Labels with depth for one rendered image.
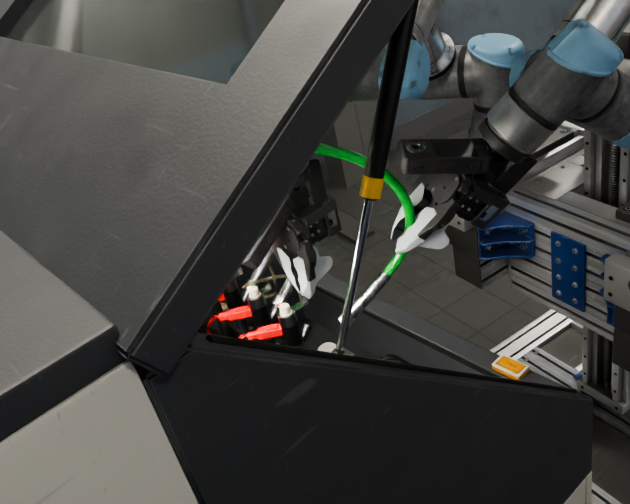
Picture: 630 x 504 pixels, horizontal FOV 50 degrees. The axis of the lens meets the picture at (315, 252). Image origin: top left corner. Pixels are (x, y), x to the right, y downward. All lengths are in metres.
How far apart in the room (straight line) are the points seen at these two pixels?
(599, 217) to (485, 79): 0.37
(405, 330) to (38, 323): 0.84
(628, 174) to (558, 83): 0.70
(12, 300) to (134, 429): 0.13
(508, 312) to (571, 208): 1.26
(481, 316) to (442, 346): 1.55
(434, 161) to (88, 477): 0.54
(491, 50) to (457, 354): 0.67
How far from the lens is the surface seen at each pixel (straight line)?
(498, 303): 2.79
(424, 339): 1.21
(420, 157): 0.84
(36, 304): 0.51
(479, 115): 1.59
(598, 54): 0.83
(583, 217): 1.51
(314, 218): 0.96
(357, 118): 3.71
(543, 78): 0.84
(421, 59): 0.91
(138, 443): 0.50
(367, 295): 0.96
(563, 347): 2.28
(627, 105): 0.90
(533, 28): 4.79
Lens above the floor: 1.74
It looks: 32 degrees down
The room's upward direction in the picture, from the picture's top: 14 degrees counter-clockwise
